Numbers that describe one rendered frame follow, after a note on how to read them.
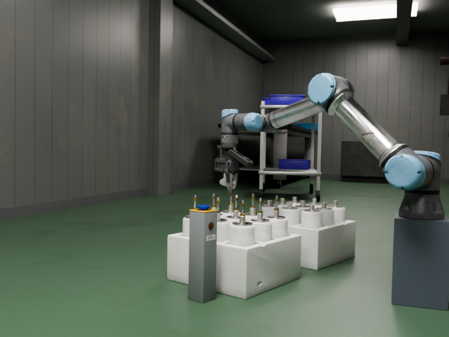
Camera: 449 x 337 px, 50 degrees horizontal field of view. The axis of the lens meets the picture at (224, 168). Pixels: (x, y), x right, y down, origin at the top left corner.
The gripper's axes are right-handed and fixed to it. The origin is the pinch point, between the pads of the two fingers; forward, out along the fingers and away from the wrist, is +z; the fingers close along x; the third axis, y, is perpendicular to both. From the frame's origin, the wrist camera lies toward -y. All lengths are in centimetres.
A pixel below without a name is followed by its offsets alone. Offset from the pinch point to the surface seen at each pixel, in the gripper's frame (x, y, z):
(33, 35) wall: -47, 211, -101
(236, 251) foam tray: 33.3, -23.6, 18.2
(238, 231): 30.0, -22.2, 11.6
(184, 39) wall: -311, 278, -157
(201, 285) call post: 46, -18, 29
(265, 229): 16.2, -25.9, 12.0
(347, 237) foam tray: -50, -35, 24
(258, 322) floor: 50, -43, 35
